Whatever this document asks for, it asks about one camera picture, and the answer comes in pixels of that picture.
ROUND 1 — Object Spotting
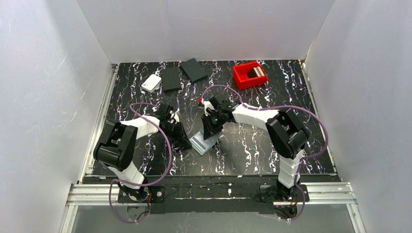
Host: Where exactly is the mint green card holder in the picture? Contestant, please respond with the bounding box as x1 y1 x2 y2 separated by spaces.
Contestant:
189 128 223 156

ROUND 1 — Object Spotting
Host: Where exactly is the red plastic bin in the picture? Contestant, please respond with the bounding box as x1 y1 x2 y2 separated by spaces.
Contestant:
233 61 269 90

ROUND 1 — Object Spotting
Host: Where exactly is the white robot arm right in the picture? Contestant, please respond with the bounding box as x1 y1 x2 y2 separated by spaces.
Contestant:
199 95 309 190

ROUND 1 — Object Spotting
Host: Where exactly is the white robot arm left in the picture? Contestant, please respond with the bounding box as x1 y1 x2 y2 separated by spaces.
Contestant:
93 103 192 190

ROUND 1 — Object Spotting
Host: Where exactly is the dark striped credit card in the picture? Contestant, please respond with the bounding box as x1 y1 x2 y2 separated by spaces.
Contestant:
247 66 265 79

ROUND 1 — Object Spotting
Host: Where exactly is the black flat box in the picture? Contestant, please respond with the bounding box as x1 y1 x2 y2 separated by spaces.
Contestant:
161 67 182 94

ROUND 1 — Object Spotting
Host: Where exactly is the white small box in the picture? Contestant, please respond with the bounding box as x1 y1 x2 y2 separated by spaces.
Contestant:
141 74 162 93

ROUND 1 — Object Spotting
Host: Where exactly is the black flat box angled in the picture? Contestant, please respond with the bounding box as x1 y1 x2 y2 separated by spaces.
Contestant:
180 58 207 83

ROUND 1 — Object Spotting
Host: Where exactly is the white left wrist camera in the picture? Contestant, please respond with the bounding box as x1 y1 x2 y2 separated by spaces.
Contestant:
169 110 180 123

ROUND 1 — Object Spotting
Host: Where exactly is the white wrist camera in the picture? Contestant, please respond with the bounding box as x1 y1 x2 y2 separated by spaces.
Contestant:
198 98 216 117
169 110 180 123

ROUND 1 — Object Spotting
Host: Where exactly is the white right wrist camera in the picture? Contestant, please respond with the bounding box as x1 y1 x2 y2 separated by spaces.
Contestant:
198 98 216 117

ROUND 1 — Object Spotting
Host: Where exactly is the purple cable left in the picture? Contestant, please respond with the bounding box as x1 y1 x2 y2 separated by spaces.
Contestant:
108 102 174 224

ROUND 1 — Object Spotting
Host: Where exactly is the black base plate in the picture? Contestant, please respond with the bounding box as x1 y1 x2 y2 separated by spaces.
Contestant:
112 175 310 215

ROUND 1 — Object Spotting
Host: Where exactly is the aluminium rail frame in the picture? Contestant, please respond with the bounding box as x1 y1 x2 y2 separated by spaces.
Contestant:
60 182 365 233

